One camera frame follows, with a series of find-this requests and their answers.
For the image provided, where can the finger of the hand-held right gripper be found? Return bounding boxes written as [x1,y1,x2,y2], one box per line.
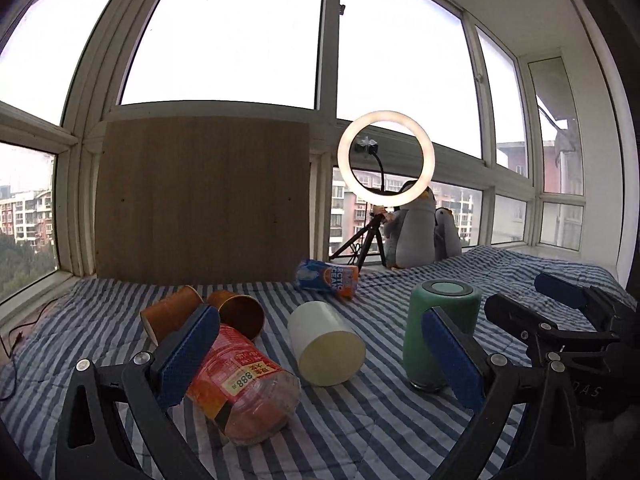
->
[534,272,621,333]
[484,292,608,367]

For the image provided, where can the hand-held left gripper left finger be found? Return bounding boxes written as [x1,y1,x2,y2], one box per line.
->
[54,302,221,480]

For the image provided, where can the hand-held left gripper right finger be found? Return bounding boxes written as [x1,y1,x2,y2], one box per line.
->
[421,307,588,480]

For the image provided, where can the white cup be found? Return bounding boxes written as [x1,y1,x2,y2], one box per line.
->
[287,300,367,387]

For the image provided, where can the brown paper cup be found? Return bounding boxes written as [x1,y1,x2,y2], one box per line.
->
[206,289,266,343]
[140,285,204,347]

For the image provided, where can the green cup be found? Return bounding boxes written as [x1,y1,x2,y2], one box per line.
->
[404,280,483,394]

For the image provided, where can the clear bottle with orange label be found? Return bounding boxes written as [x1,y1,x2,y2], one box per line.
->
[187,322,302,447]

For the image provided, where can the blue striped blanket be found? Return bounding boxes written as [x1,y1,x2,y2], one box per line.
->
[0,245,632,480]

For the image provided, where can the small grey penguin plush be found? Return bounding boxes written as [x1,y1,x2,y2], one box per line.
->
[432,207,463,261]

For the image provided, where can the large grey penguin plush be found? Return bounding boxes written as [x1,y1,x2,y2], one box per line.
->
[382,185,441,272]

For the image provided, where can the black tripod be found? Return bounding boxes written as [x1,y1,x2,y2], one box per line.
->
[327,205,389,274]

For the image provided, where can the blue and orange drink can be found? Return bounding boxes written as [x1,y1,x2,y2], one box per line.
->
[292,259,361,302]

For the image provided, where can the wooden board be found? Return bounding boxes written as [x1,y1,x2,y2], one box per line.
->
[94,116,312,286]

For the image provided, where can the black gooseneck phone holder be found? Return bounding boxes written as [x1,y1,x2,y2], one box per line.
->
[354,136,389,196]

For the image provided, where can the thin black cable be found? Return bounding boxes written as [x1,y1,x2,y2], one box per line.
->
[0,300,62,402]

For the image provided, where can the white ring light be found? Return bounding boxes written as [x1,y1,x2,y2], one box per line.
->
[337,111,436,207]

